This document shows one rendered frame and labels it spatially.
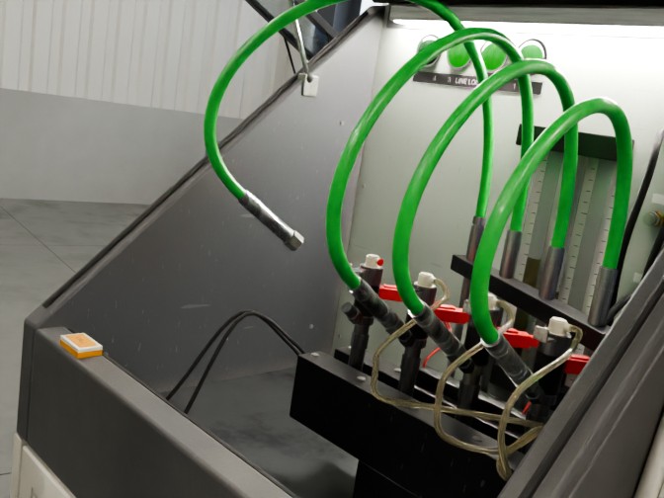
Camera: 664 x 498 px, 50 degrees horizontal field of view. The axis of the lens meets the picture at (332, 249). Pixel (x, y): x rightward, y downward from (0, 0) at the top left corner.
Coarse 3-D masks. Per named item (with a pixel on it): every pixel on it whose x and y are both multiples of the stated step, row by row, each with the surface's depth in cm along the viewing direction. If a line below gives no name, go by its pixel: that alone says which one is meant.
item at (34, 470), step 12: (24, 456) 93; (36, 456) 92; (24, 468) 94; (36, 468) 91; (48, 468) 89; (24, 480) 94; (36, 480) 91; (48, 480) 88; (24, 492) 94; (36, 492) 91; (48, 492) 88; (60, 492) 86
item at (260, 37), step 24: (312, 0) 82; (336, 0) 82; (408, 0) 86; (432, 0) 86; (288, 24) 81; (456, 24) 88; (240, 48) 80; (480, 72) 91; (216, 96) 80; (216, 144) 82; (216, 168) 82; (240, 192) 84; (480, 192) 95; (480, 216) 96
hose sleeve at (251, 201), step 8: (248, 192) 84; (240, 200) 84; (248, 200) 84; (256, 200) 85; (248, 208) 85; (256, 208) 85; (264, 208) 85; (256, 216) 85; (264, 216) 85; (272, 216) 86; (264, 224) 86; (272, 224) 86; (280, 224) 86; (280, 232) 86; (288, 232) 87; (288, 240) 87
